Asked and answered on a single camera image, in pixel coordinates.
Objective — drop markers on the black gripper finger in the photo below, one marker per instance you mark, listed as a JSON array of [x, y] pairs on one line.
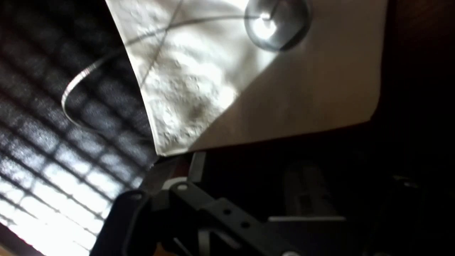
[[139, 223]]

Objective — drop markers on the white tissue stack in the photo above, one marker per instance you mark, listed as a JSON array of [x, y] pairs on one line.
[[216, 73]]

